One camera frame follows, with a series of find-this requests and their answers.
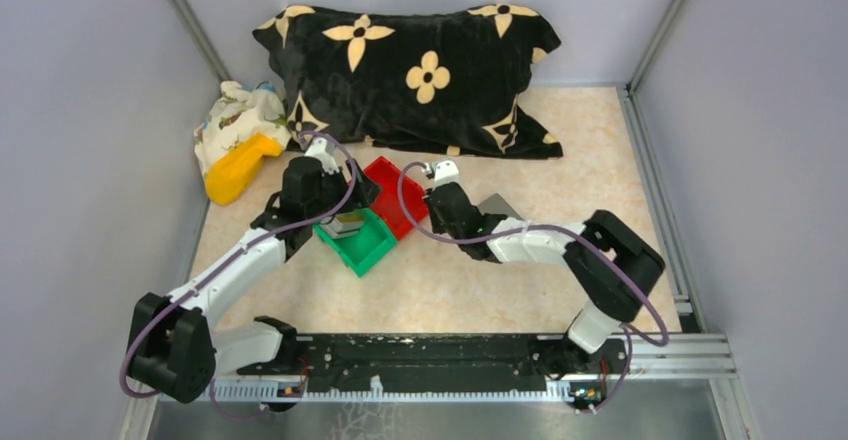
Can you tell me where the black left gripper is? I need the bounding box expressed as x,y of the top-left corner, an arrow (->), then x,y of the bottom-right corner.
306,157 -> 382,222

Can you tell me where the red plastic bin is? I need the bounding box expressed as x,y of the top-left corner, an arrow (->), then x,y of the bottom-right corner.
364,156 -> 429,241

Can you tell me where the green plastic bin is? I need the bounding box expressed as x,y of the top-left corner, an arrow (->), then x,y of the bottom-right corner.
313,209 -> 398,278

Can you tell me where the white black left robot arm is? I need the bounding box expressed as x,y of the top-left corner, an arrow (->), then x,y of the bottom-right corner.
119,156 -> 381,403

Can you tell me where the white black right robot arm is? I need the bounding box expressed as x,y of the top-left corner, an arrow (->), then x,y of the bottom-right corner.
424,182 -> 669,372

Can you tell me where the stack of cards in bin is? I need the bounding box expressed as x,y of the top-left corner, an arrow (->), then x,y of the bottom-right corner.
323,210 -> 366,238

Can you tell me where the yellow and white cloth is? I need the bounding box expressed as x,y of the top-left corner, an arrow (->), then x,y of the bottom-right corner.
194,81 -> 292,206

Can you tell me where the black floral pillow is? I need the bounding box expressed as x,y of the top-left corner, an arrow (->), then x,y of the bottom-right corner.
252,3 -> 564,160

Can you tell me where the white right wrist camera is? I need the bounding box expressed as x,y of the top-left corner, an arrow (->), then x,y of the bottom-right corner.
424,159 -> 460,188

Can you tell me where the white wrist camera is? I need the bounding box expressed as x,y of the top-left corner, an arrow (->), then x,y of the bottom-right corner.
424,159 -> 460,188
305,135 -> 340,175

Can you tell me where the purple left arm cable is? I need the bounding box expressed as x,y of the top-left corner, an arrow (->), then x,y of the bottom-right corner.
118,130 -> 362,400

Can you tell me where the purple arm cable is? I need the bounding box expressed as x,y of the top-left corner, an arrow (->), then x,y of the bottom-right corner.
396,161 -> 671,349
118,130 -> 362,400

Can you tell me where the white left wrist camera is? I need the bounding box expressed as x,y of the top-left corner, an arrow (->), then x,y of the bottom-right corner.
305,135 -> 340,175

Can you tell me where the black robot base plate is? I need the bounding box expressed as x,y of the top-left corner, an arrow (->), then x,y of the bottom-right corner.
237,325 -> 631,410

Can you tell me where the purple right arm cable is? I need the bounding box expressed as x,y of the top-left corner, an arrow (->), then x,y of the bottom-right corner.
396,161 -> 671,349

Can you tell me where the aluminium frame rail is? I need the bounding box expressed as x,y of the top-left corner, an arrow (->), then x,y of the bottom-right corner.
200,333 -> 736,403

